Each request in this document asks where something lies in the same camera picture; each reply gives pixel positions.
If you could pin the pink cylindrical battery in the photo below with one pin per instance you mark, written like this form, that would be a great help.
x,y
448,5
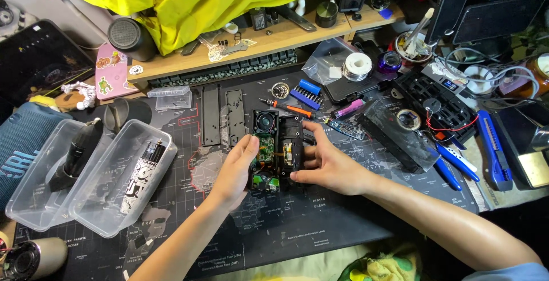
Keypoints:
x,y
348,108

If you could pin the flat black case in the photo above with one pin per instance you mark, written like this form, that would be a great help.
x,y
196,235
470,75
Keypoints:
x,y
356,90

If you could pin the blue fabric speaker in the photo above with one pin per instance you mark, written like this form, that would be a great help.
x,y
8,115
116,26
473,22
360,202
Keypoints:
x,y
21,152

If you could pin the black laptop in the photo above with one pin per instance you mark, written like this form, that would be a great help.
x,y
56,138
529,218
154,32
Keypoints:
x,y
38,62

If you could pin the round glass lidded tin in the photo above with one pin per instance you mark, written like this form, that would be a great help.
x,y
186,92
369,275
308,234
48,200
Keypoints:
x,y
380,1

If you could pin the black rotary tool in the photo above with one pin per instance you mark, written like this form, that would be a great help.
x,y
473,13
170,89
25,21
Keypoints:
x,y
77,154

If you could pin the clear plastic bag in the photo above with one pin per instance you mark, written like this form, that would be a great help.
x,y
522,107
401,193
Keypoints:
x,y
324,60

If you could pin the amber glass jar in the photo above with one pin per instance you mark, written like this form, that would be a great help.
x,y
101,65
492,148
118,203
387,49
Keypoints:
x,y
541,73

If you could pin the silver cylinder speaker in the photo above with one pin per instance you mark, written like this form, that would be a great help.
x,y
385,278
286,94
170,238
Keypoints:
x,y
36,258

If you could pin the person's light blue sleeve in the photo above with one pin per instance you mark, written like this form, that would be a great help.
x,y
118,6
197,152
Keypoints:
x,y
510,273

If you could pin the clear plastic container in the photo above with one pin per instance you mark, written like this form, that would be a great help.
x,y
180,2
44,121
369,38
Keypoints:
x,y
34,195
107,212

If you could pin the grey folding knife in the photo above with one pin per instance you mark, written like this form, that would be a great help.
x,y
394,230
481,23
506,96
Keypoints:
x,y
296,18

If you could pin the small white figurine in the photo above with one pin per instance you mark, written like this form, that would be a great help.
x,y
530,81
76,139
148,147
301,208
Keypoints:
x,y
298,6

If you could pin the person's right hand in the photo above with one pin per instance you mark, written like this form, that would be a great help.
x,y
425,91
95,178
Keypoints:
x,y
339,167

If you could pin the tape roll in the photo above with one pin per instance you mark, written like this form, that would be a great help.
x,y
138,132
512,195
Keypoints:
x,y
408,119

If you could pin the blue screwdriver bit holder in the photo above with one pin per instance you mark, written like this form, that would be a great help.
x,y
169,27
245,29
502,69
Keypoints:
x,y
306,94

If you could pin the black keyboard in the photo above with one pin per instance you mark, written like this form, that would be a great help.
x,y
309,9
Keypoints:
x,y
223,71

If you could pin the cup with tools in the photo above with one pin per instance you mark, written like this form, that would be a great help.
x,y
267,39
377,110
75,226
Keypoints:
x,y
414,43

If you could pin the small blue cap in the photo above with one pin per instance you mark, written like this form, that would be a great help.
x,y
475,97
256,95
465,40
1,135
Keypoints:
x,y
386,14

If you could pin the dusty black housing cover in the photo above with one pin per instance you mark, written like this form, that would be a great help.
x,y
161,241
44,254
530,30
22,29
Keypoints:
x,y
394,143

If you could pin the black cylinder speaker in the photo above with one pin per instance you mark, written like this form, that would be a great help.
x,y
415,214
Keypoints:
x,y
131,38

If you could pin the small blue circuit board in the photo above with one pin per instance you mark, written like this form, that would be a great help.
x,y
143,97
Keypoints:
x,y
348,130

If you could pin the person's left hand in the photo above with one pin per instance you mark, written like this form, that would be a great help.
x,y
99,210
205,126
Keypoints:
x,y
231,174

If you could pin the small round metal tin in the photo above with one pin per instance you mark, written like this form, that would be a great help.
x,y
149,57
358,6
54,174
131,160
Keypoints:
x,y
280,90

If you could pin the wooden desk shelf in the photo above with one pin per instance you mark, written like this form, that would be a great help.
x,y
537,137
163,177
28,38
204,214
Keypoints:
x,y
274,41

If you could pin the black round grinder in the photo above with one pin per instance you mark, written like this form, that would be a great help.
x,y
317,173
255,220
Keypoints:
x,y
327,14

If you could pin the pink stickered case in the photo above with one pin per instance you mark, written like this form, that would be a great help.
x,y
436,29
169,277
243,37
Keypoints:
x,y
112,75

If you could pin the purple glass jar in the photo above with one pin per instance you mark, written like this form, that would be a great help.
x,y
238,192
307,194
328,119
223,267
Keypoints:
x,y
389,62

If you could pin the black electronic device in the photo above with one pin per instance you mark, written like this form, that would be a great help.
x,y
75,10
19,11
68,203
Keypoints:
x,y
289,143

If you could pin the small clear plastic box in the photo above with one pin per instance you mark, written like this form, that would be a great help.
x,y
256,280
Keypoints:
x,y
171,98

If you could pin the green yellow cloth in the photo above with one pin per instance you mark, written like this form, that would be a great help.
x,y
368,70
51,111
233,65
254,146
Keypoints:
x,y
381,268

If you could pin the black world map desk mat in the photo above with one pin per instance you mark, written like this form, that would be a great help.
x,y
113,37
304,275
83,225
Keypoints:
x,y
274,225

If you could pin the black plastic grille tray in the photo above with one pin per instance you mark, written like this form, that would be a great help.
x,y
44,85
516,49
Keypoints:
x,y
446,101

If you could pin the white stick with red tip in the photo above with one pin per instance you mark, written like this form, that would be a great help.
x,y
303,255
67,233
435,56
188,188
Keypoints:
x,y
73,8

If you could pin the white solder spool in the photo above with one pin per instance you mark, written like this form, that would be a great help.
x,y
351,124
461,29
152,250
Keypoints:
x,y
357,66

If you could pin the black white printed tool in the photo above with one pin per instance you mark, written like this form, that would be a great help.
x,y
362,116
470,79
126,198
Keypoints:
x,y
139,178

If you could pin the blue utility knife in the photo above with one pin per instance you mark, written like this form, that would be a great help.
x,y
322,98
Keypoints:
x,y
493,152

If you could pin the orange black screwdriver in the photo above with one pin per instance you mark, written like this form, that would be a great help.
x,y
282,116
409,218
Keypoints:
x,y
291,108

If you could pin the brass coloured block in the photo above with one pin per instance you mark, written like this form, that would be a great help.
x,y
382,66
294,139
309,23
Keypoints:
x,y
534,169

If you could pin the black plastic panel strip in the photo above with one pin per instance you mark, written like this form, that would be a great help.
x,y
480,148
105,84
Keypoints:
x,y
210,116
235,116

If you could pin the black monitor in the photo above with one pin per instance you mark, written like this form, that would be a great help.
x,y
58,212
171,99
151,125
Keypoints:
x,y
493,6

